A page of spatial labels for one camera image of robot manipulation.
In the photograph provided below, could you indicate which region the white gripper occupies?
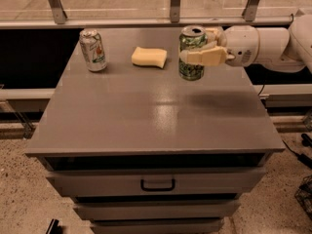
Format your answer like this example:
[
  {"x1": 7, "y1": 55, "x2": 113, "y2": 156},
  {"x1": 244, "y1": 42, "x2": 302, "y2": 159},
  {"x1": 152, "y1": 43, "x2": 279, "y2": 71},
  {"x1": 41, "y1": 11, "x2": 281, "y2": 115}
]
[{"x1": 179, "y1": 25, "x2": 259, "y2": 67}]

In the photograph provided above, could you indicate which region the green soda can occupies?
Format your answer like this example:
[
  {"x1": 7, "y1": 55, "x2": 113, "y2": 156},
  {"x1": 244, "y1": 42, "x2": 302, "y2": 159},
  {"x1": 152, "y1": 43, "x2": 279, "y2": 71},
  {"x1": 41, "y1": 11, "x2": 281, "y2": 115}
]
[{"x1": 178, "y1": 25, "x2": 207, "y2": 81}]

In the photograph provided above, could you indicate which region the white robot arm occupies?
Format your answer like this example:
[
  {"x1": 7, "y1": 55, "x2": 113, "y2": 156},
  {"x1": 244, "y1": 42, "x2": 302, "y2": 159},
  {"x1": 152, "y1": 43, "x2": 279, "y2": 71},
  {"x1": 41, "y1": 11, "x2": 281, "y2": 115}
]
[{"x1": 179, "y1": 15, "x2": 312, "y2": 73}]

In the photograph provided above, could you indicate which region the white soda can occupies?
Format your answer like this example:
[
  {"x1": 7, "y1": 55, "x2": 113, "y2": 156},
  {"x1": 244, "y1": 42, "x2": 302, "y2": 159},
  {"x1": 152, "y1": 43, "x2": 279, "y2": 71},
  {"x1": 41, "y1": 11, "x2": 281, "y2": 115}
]
[{"x1": 79, "y1": 29, "x2": 107, "y2": 72}]

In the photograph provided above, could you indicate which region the yellow sponge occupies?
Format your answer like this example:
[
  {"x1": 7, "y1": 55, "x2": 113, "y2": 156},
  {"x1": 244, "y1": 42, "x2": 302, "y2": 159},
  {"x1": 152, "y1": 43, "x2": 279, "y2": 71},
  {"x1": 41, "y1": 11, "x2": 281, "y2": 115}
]
[{"x1": 132, "y1": 47, "x2": 167, "y2": 68}]

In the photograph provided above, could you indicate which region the grey drawer cabinet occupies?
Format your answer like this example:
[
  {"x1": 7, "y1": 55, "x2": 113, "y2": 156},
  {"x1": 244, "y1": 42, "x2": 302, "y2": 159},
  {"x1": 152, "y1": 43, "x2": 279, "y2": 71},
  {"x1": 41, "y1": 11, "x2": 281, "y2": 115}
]
[{"x1": 26, "y1": 28, "x2": 284, "y2": 234}]

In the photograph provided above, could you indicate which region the black object on floor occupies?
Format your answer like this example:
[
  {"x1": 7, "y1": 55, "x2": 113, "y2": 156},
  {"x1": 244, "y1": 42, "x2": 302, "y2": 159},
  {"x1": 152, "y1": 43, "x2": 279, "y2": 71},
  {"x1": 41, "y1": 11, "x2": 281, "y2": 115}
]
[{"x1": 45, "y1": 219, "x2": 62, "y2": 234}]

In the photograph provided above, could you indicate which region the right metal bracket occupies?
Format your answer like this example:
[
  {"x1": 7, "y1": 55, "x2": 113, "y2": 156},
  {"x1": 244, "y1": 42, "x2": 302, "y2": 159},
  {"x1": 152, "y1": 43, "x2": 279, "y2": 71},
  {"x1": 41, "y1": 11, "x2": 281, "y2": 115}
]
[{"x1": 242, "y1": 0, "x2": 260, "y2": 21}]

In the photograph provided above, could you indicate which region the metal bracket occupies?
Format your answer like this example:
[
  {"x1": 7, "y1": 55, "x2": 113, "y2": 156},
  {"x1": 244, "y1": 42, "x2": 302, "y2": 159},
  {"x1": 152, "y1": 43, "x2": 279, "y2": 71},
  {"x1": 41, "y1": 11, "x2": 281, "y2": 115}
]
[
  {"x1": 48, "y1": 0, "x2": 67, "y2": 24},
  {"x1": 170, "y1": 0, "x2": 180, "y2": 23},
  {"x1": 242, "y1": 0, "x2": 260, "y2": 21}
]

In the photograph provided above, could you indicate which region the metal window rail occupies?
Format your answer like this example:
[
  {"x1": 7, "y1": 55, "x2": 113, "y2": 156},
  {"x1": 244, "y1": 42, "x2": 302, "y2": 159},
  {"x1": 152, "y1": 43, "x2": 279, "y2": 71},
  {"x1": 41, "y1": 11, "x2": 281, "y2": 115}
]
[{"x1": 0, "y1": 15, "x2": 294, "y2": 29}]

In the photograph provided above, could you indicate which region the middle metal bracket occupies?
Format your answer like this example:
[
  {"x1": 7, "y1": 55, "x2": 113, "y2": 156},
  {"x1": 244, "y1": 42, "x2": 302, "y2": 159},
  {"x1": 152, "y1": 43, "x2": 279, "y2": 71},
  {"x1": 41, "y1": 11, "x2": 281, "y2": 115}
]
[{"x1": 170, "y1": 0, "x2": 180, "y2": 23}]

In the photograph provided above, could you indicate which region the black cable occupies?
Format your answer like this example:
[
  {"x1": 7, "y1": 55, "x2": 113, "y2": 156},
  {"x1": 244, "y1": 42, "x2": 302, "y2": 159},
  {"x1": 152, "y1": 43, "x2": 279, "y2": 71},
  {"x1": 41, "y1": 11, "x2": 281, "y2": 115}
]
[{"x1": 282, "y1": 140, "x2": 312, "y2": 169}]

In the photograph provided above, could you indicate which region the black drawer handle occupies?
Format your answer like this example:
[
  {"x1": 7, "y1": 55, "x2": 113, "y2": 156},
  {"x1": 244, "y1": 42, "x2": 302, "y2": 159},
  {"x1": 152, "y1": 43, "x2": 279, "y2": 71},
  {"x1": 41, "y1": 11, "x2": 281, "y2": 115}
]
[{"x1": 140, "y1": 178, "x2": 176, "y2": 192}]

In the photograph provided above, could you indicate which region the left metal bracket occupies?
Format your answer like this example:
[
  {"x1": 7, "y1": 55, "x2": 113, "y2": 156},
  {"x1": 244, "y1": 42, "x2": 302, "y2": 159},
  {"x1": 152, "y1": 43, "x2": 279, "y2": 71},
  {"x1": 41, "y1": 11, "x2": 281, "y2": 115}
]
[{"x1": 48, "y1": 0, "x2": 67, "y2": 24}]

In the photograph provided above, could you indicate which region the black wire basket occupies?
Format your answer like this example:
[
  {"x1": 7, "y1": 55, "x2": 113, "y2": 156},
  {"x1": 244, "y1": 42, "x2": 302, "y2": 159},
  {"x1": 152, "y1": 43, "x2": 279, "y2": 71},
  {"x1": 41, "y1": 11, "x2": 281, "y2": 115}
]
[{"x1": 294, "y1": 175, "x2": 312, "y2": 220}]

